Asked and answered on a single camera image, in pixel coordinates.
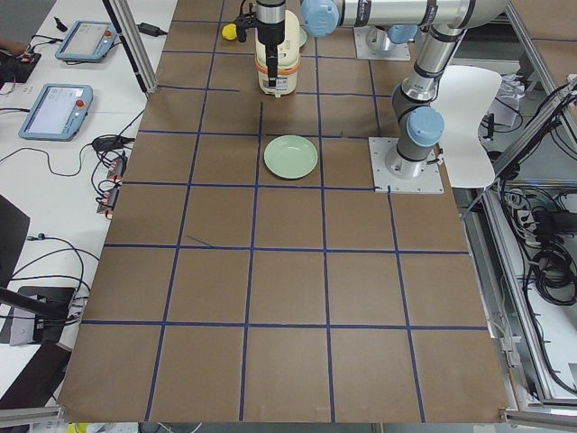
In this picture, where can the aluminium frame post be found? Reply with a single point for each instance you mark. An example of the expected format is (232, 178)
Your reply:
(122, 19)

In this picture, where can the black monitor stand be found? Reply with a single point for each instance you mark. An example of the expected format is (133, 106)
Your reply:
(36, 313)

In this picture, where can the green plate far side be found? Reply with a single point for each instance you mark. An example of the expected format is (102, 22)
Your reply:
(302, 37)

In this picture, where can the black power adapter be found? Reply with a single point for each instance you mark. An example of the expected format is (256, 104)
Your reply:
(151, 30)

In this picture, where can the green plate near cooker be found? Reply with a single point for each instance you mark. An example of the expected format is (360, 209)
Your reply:
(290, 157)

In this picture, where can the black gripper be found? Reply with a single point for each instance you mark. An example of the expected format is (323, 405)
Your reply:
(271, 28)

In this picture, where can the cream white rice cooker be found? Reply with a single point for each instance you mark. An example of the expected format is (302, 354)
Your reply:
(288, 60)

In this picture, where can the yellow lemon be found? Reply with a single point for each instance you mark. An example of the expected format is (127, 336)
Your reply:
(229, 32)

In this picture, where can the white plastic chair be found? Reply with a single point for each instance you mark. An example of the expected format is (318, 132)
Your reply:
(464, 95)

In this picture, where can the brown paper mat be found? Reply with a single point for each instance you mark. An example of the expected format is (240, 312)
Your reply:
(227, 293)

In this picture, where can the blue teach pendant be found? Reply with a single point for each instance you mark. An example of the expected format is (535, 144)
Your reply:
(58, 113)
(87, 41)

